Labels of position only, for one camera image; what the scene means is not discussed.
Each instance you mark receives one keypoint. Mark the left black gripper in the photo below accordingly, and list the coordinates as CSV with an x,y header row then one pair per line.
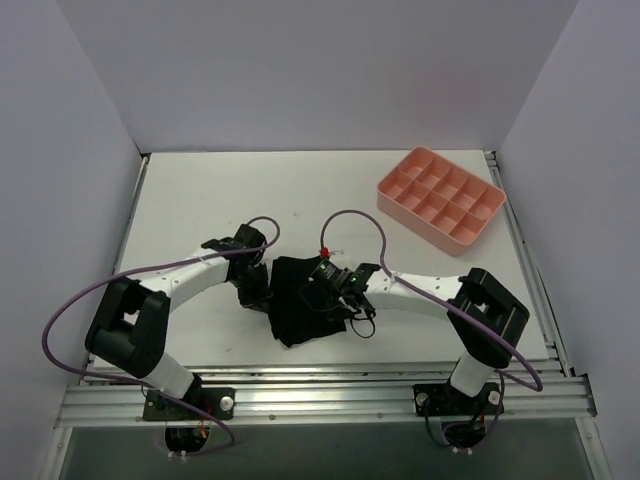
x,y
257,291

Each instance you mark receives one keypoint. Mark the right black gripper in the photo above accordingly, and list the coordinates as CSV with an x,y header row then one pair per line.
x,y
314,288

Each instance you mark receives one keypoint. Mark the black underwear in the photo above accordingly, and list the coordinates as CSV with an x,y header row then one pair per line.
x,y
295,312

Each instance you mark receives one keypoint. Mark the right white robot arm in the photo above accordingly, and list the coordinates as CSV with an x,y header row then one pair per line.
x,y
487,318

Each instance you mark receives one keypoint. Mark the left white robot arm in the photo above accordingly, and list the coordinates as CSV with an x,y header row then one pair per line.
x,y
129,329

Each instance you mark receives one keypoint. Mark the pink compartment tray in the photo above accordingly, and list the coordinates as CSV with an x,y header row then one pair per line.
x,y
442,202

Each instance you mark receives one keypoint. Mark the aluminium mounting rail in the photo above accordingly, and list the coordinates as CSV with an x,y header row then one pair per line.
x,y
335,394

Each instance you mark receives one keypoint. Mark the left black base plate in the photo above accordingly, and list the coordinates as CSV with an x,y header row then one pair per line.
x,y
218,402

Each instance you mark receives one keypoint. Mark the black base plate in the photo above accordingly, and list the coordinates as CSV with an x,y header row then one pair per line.
x,y
218,402
442,400

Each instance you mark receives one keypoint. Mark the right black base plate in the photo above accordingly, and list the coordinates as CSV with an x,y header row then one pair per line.
x,y
442,400

